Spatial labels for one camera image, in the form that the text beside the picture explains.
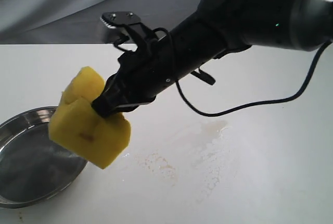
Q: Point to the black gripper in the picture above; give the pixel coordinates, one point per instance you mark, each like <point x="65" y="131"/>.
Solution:
<point x="143" y="74"/>

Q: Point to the yellow sponge block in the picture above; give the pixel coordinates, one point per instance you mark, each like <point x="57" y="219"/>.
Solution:
<point x="78" y="128"/>

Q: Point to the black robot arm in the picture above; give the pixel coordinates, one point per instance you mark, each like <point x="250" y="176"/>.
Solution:
<point x="215" y="29"/>

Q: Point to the brown liquid spill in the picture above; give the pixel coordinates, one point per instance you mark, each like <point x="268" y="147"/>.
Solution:
<point x="193" y="158"/>

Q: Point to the round stainless steel pan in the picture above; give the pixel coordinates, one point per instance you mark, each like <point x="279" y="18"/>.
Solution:
<point x="34" y="168"/>

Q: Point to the grey fabric backdrop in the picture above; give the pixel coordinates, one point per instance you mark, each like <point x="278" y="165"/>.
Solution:
<point x="77" y="21"/>

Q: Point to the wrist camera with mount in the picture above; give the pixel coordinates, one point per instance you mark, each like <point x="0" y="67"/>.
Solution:
<point x="121" y="27"/>

